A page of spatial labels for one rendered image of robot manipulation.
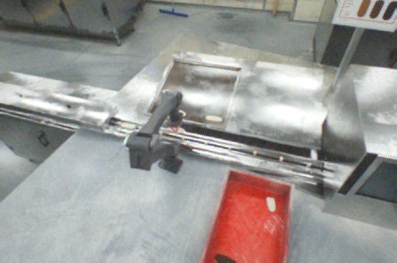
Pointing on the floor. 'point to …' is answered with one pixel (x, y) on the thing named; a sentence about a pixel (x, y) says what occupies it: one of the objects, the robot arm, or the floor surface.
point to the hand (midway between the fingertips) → (176, 128)
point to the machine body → (36, 130)
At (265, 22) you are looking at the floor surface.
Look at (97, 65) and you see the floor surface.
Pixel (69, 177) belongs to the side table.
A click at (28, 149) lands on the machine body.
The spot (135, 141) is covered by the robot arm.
